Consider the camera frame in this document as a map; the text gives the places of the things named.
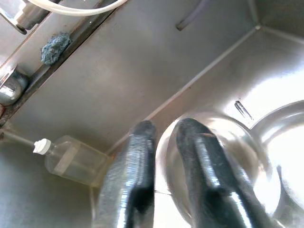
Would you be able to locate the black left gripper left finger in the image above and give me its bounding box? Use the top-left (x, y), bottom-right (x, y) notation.
top-left (91, 120), bottom-right (157, 228)

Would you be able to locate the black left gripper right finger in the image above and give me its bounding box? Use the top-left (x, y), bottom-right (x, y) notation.
top-left (174, 118), bottom-right (264, 228)

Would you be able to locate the small round steel bowl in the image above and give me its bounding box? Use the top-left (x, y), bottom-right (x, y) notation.
top-left (155, 113), bottom-right (263, 228)

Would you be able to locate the clear plastic bottle white cap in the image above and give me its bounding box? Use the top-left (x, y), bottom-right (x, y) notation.
top-left (32, 134), bottom-right (107, 187)

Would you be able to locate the blue grey scrubber pad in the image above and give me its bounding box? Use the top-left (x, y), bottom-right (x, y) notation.
top-left (40, 33), bottom-right (72, 65)

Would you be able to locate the white plastic tube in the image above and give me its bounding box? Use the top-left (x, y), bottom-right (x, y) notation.
top-left (27, 0), bottom-right (128, 17)

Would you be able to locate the chrome mixer tap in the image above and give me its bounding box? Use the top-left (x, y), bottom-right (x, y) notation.
top-left (0, 0), bottom-right (52, 35)

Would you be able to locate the translucent purple hose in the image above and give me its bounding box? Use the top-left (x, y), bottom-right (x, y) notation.
top-left (175, 0), bottom-right (211, 31)

